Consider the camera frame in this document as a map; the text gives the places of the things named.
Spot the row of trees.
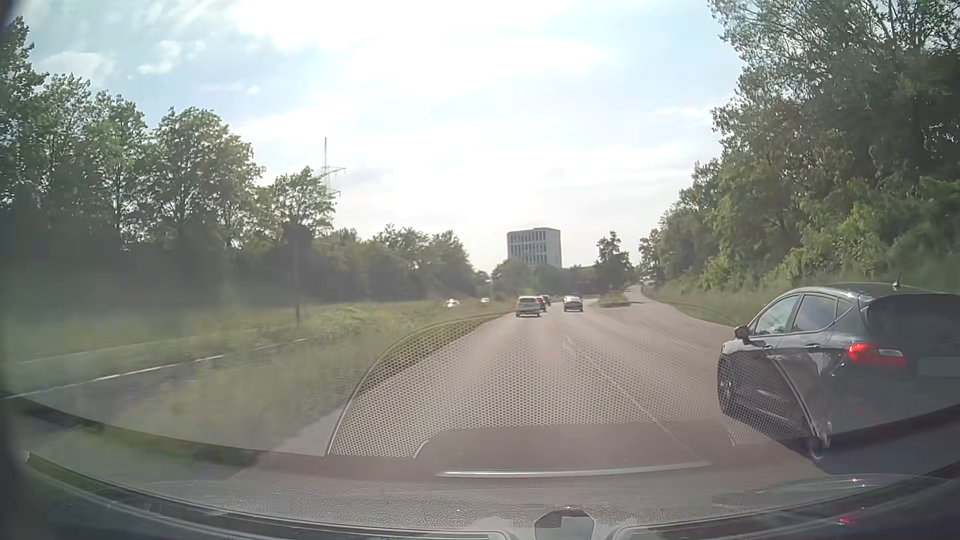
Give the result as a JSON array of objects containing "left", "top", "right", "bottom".
[
  {"left": 0, "top": 18, "right": 489, "bottom": 309},
  {"left": 637, "top": 0, "right": 960, "bottom": 297}
]

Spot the grey asphalt side road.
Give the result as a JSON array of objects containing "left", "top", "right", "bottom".
[{"left": 0, "top": 296, "right": 496, "bottom": 429}]

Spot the grass median strip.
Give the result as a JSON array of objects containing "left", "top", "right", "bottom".
[{"left": 22, "top": 297, "right": 519, "bottom": 455}]

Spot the electricity pylon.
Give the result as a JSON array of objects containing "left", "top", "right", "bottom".
[{"left": 315, "top": 136, "right": 348, "bottom": 200}]

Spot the road sign on post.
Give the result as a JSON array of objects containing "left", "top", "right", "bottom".
[{"left": 283, "top": 223, "right": 315, "bottom": 327}]

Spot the grey office building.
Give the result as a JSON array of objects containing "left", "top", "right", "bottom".
[{"left": 506, "top": 227, "right": 564, "bottom": 271}]

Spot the clump of trees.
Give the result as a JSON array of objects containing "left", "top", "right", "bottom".
[{"left": 491, "top": 231, "right": 639, "bottom": 297}]

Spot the grass verge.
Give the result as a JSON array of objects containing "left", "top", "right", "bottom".
[{"left": 643, "top": 258, "right": 960, "bottom": 328}]

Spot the dark grey hatchback car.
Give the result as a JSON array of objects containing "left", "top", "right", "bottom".
[{"left": 716, "top": 282, "right": 960, "bottom": 462}]

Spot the car's own bonnet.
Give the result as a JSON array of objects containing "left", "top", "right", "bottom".
[{"left": 15, "top": 448, "right": 960, "bottom": 540}]

